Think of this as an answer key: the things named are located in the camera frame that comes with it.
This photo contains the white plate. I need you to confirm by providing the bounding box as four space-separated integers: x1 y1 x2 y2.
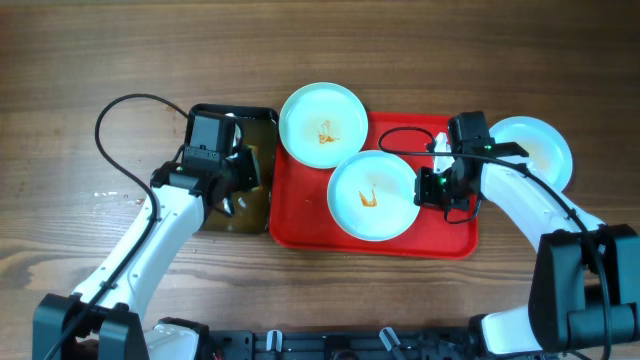
327 150 420 242
489 116 573 191
279 82 369 169

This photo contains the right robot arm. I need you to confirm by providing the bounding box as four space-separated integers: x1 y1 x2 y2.
415 156 639 358

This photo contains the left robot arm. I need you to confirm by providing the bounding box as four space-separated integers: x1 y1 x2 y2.
32 146 260 359

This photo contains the black water tray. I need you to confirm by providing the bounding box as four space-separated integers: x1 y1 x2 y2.
182 104 278 233

